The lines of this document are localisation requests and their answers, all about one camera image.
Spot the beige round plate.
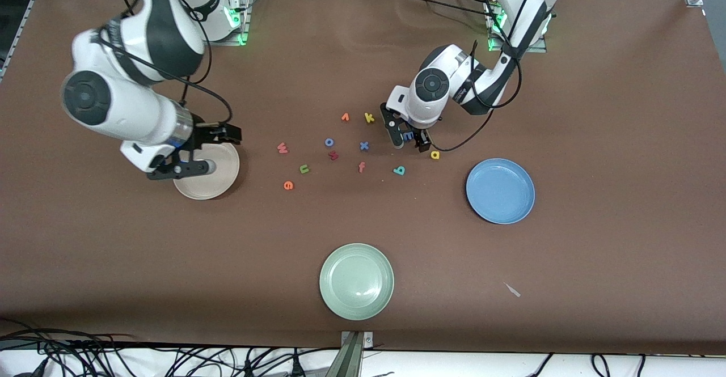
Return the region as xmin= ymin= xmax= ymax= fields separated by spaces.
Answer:
xmin=173 ymin=142 xmax=240 ymax=200

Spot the brown table cover sheet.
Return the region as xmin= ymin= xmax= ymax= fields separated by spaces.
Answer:
xmin=0 ymin=0 xmax=726 ymax=356

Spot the blue round plate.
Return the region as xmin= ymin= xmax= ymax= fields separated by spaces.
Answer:
xmin=466 ymin=158 xmax=535 ymax=224

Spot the pale green round plate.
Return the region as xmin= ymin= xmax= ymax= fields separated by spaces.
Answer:
xmin=319 ymin=243 xmax=395 ymax=321

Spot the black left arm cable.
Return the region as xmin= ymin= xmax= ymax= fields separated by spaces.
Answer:
xmin=431 ymin=0 xmax=559 ymax=154

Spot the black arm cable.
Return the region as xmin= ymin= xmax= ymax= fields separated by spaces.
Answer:
xmin=431 ymin=0 xmax=559 ymax=154
xmin=99 ymin=0 xmax=234 ymax=131

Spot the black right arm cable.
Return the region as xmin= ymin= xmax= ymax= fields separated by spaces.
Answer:
xmin=99 ymin=0 xmax=234 ymax=131

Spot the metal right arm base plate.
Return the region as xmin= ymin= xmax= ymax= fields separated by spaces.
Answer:
xmin=216 ymin=0 xmax=252 ymax=46

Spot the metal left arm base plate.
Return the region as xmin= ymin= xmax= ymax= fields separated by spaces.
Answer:
xmin=488 ymin=3 xmax=548 ymax=53

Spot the metal table edge bracket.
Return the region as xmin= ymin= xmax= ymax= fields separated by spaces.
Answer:
xmin=326 ymin=331 xmax=374 ymax=377

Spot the black floor cable tangle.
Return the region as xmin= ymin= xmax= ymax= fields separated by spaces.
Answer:
xmin=0 ymin=319 xmax=341 ymax=377

